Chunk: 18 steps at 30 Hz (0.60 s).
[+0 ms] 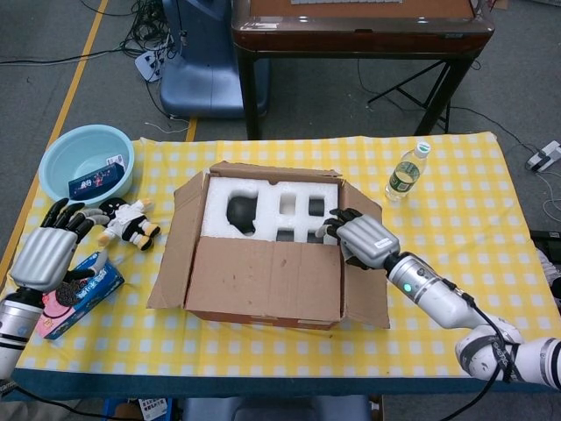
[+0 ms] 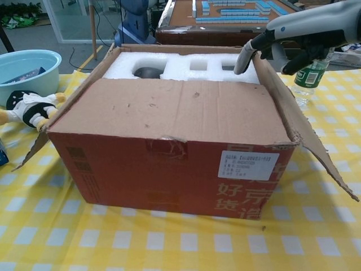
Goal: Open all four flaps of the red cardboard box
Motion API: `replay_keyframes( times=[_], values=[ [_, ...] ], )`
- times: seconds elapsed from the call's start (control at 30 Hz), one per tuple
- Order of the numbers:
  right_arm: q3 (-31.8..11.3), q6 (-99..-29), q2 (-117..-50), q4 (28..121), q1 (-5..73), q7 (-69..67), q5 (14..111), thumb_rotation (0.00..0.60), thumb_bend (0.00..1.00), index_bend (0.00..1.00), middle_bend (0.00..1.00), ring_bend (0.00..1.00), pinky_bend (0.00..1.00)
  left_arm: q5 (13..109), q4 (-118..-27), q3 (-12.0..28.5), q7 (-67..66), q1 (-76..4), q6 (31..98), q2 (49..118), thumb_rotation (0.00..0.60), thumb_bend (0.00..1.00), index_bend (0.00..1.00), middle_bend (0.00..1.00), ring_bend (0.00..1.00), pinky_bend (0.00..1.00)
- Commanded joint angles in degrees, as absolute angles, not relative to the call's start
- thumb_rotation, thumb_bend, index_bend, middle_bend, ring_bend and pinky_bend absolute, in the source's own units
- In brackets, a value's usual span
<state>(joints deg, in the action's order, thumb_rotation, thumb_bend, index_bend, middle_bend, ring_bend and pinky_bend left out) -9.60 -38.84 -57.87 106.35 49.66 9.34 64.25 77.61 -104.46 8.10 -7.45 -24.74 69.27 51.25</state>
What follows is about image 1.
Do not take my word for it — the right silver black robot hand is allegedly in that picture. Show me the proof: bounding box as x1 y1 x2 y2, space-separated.
316 208 401 269

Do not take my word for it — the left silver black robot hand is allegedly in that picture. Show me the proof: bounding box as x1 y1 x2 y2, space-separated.
9 197 109 293

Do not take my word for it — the red brown cardboard box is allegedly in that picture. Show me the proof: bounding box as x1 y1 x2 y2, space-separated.
146 161 391 331

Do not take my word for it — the blue cookie package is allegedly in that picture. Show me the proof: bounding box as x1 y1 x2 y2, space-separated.
34 251 126 341

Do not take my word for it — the clear green-label water bottle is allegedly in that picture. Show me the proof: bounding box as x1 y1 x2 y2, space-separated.
384 140 433 205

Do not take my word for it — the dark blue small carton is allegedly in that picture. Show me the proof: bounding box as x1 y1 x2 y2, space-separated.
67 153 125 202

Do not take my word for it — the black white plush doll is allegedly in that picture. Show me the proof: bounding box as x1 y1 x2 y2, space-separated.
96 196 162 252

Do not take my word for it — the white foam packing insert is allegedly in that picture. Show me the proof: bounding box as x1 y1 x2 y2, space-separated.
200 175 341 245

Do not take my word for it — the light blue plastic basin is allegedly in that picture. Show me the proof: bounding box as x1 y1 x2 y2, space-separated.
38 124 136 208

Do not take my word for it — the yellow white checkered tablecloth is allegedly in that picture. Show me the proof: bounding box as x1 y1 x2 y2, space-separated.
8 132 547 379

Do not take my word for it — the black rounded helmet-shaped part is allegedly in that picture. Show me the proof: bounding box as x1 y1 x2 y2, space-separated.
225 189 259 237

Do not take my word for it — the black flat case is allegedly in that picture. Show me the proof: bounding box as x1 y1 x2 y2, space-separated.
529 230 561 253

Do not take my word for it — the white printed paper sheet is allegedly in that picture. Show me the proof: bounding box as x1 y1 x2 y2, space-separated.
138 397 170 421

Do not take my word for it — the white black floor socket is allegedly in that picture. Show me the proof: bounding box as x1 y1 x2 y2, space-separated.
525 139 561 172

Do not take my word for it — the brown wooden mahjong table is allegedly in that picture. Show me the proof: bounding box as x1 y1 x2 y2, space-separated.
231 0 496 140

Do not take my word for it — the white power strip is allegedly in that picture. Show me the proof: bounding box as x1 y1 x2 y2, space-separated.
134 48 170 83

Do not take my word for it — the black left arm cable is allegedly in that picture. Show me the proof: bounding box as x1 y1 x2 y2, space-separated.
0 381 80 416

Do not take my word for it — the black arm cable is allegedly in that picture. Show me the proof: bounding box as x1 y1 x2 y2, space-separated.
446 284 527 421
0 381 80 416

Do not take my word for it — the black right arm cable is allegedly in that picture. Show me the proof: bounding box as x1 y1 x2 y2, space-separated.
446 284 527 421

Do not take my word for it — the black floor cable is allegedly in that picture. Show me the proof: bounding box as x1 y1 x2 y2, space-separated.
0 46 137 67

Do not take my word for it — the black cable tangle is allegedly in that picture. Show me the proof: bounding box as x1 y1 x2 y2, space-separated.
117 0 185 58

